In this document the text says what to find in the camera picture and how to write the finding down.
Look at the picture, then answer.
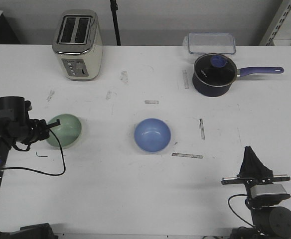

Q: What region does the black tripod pole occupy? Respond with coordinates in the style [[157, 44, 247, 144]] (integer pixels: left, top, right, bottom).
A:
[[110, 0, 121, 46]]

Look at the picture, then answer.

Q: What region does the green bowl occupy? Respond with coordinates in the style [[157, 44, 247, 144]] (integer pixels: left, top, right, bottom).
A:
[[48, 114, 82, 148]]

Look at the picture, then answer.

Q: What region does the clear plastic food container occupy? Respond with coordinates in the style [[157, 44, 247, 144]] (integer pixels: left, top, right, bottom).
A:
[[182, 32, 236, 55]]

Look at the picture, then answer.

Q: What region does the black cable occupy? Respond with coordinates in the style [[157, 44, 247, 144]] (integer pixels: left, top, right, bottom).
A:
[[0, 129, 67, 177], [228, 194, 257, 231]]

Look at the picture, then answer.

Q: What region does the right black cable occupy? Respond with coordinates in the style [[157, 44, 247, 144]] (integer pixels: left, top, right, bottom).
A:
[[228, 194, 257, 231]]

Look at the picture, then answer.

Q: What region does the blue bowl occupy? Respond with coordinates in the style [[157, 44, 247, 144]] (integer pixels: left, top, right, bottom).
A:
[[134, 118, 171, 153]]

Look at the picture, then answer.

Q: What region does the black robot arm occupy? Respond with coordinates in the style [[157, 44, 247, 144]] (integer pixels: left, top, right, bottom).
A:
[[0, 96, 60, 239], [221, 146, 291, 239]]

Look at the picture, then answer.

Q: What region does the cream and chrome toaster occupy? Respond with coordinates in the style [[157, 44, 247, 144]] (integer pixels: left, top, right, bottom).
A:
[[52, 9, 103, 81]]

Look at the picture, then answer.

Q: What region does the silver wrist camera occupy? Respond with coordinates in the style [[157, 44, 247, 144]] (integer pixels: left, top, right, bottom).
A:
[[250, 184, 291, 205]]

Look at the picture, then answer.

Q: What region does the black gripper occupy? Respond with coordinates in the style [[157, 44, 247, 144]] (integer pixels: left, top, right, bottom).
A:
[[221, 146, 291, 209], [23, 119, 60, 144]]

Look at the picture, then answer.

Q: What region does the grey metal shelf upright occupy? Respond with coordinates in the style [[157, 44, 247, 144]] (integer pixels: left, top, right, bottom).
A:
[[259, 0, 291, 46]]

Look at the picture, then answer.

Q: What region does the left black cable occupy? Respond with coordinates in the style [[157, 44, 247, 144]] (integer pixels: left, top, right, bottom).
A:
[[0, 129, 67, 177]]

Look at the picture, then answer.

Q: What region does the glass pot lid blue knob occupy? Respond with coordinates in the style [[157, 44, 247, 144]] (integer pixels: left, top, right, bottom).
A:
[[194, 54, 237, 87]]

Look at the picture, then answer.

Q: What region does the dark blue saucepan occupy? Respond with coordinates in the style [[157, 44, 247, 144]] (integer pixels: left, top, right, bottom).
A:
[[192, 53, 285, 97]]

